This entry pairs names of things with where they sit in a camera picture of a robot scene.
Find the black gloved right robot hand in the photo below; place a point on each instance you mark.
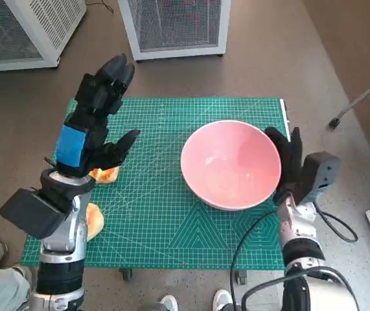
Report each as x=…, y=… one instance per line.
x=293, y=162

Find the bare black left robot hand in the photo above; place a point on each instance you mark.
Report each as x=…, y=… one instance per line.
x=90, y=129

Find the long braided toy bread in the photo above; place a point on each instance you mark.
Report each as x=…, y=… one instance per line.
x=107, y=176

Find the pink bowl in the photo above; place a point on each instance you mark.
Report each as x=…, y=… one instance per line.
x=230, y=162

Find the round toy bread bun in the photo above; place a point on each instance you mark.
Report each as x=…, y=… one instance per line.
x=95, y=220

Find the grey chair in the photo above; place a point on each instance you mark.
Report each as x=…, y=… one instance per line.
x=356, y=103

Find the green cutting mat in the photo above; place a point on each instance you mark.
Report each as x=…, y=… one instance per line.
x=158, y=210

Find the white cabinet with perforated side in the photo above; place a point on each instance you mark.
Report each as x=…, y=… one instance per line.
x=9, y=32

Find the white cabinet with mesh door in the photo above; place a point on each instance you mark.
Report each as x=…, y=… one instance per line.
x=175, y=26

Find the white shoe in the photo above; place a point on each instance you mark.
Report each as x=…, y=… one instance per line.
x=222, y=299
x=169, y=303

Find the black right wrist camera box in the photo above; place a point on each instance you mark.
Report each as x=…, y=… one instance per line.
x=320, y=168

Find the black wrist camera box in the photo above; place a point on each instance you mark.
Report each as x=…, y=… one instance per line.
x=320, y=168
x=32, y=214

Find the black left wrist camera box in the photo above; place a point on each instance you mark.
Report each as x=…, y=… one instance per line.
x=32, y=214

